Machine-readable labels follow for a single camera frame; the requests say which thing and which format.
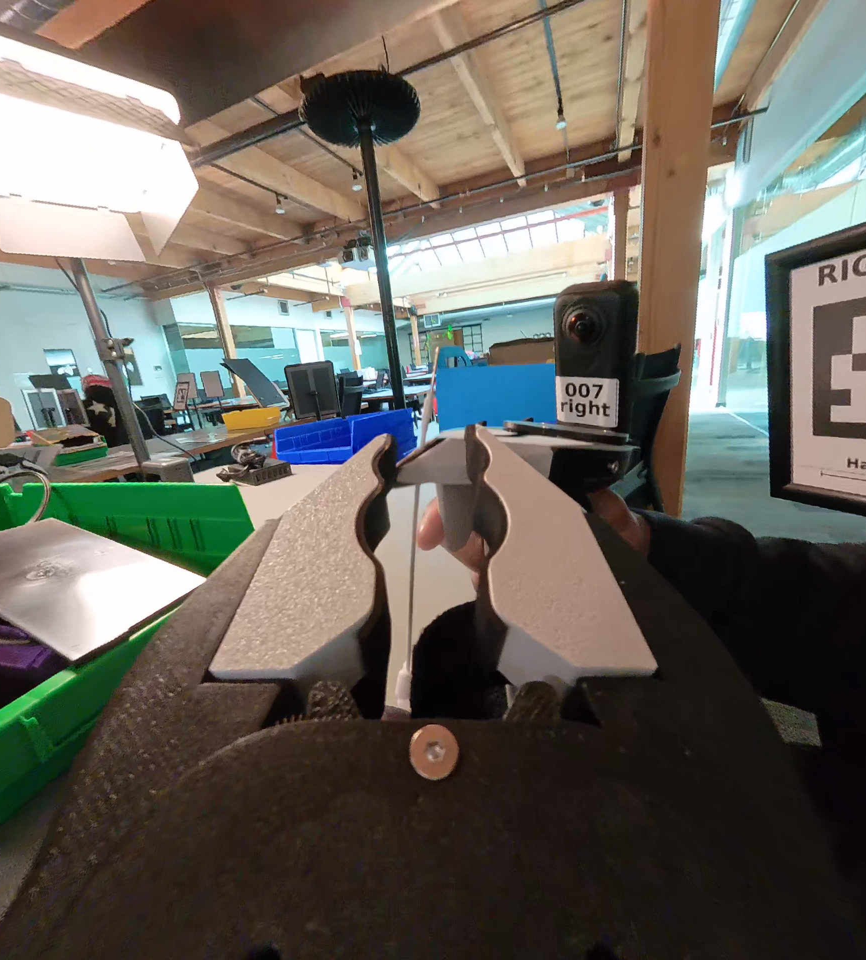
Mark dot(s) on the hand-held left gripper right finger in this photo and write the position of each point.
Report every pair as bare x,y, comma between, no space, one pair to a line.
568,592

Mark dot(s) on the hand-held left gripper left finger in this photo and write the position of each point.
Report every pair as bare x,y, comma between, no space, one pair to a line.
298,600

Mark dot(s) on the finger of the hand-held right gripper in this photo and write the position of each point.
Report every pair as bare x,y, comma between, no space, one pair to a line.
433,461
527,450

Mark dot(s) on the white plastic stick tool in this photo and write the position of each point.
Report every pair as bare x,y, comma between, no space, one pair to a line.
412,585

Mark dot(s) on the green plastic bin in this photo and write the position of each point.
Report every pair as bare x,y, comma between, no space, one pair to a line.
13,750

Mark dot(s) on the person's right forearm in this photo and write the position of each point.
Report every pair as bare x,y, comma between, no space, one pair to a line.
778,600

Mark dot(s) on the person's right hand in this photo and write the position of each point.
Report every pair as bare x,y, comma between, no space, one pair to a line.
617,517

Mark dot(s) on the blue plastic tote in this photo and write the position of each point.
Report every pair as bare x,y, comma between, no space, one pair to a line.
493,397

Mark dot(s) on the cardboard box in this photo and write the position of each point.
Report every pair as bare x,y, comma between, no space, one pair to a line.
521,352

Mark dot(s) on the black office chair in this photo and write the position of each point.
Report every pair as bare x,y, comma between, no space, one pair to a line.
350,394

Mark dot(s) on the black computer monitor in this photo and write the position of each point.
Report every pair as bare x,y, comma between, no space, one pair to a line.
313,390

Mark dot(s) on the black floor lamp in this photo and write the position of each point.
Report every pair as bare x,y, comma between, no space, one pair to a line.
384,300

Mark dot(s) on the yellow plastic bin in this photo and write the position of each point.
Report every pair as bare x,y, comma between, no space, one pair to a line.
251,418

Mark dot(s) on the tilted black board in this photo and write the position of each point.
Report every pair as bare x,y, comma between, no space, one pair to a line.
257,382

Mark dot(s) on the black flat sheet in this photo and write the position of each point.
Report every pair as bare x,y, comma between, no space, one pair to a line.
80,585

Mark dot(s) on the black framed marker sign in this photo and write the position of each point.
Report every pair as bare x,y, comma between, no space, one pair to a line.
853,360

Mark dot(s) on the black board on easel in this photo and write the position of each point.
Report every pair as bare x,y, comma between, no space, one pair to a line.
65,150

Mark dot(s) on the slim wooden post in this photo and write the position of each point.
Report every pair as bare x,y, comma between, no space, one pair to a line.
622,232

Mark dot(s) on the black network switch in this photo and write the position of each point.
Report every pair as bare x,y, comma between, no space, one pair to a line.
264,472

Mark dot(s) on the wooden support post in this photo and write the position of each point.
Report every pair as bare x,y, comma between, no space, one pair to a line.
677,187

